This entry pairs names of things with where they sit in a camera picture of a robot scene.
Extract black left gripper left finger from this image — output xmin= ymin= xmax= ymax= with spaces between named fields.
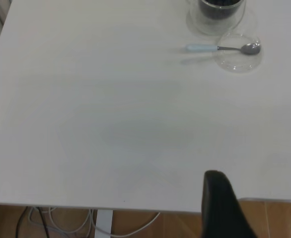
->
xmin=201 ymin=170 xmax=258 ymax=238

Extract metal spoon pale blue handle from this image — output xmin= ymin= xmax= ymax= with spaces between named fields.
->
xmin=186 ymin=43 xmax=261 ymax=56

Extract dark coffee beans pile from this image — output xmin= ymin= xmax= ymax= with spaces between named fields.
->
xmin=200 ymin=0 xmax=244 ymax=20

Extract white table leg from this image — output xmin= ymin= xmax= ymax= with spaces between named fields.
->
xmin=94 ymin=209 xmax=114 ymax=238

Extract white cable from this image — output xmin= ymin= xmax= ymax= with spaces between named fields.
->
xmin=90 ymin=209 xmax=161 ymax=238
xmin=27 ymin=206 xmax=94 ymax=234

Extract clear double-wall glass cup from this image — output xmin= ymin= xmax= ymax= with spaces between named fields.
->
xmin=186 ymin=0 xmax=247 ymax=35

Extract black cable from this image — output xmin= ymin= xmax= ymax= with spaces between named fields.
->
xmin=15 ymin=206 xmax=30 ymax=238

